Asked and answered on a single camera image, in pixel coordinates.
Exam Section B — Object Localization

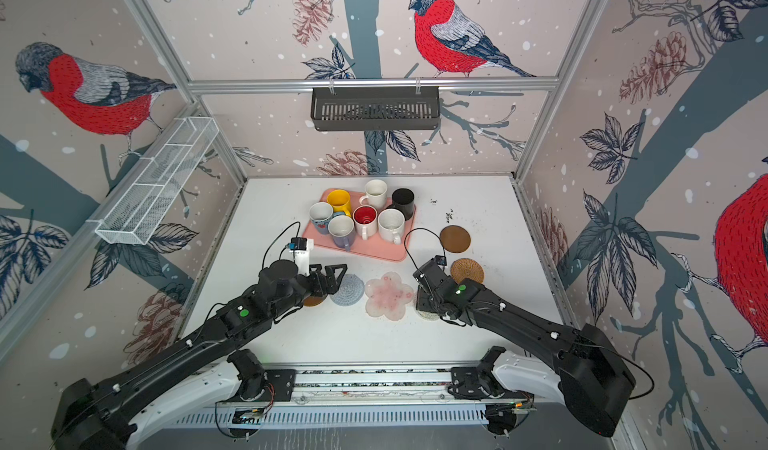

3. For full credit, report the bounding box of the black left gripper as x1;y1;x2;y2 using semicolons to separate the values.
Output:
271;261;348;320

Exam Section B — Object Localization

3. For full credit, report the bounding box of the glossy brown round coaster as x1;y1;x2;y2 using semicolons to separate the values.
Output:
303;296;326;307

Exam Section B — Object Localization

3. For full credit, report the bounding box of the multicolour zigzag woven coaster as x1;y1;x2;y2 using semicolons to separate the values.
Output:
416;310;439;321

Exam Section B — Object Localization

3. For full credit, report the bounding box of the blue grey woven coaster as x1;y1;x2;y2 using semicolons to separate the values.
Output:
331;274;365;307

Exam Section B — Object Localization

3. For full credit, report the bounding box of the rattan round woven coaster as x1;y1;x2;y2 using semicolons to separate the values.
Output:
450;258;485;284

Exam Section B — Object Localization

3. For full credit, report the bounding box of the pink flower shaped coaster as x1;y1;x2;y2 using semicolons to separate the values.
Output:
364;272;416;321

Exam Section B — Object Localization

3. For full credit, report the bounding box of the dark wooden round coaster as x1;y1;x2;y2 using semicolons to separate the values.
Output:
439;225;471;254

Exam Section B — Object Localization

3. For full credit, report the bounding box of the lavender mug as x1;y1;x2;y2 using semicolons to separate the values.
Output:
328;214;356;252

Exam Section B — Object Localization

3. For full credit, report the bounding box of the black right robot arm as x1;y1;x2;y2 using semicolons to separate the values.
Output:
413;259;636;437

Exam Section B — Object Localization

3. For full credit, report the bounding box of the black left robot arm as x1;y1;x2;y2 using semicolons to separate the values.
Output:
50;260;347;449

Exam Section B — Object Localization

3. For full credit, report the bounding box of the blue patterned mug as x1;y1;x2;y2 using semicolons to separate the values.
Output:
309;202;335;235

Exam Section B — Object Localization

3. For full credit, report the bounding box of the red inside white mug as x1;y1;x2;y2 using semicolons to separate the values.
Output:
352;205;378;240

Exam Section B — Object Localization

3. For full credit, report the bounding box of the yellow mug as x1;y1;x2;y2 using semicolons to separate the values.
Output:
326;189;352;217

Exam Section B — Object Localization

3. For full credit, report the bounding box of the black mug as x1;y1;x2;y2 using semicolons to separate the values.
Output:
392;188;415;221

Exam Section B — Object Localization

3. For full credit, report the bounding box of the cream mug at back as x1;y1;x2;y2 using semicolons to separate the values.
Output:
359;179;388;211

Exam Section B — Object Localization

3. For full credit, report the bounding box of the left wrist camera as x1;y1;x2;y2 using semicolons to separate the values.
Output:
289;237;314;276

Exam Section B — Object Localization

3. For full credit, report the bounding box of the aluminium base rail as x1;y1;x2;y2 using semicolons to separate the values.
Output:
155;359;613;430

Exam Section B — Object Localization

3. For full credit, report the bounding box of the black hanging wire basket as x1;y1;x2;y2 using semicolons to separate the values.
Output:
310;86;441;132

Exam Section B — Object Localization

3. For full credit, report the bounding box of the white wire mesh shelf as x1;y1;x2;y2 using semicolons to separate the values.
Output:
95;116;219;245

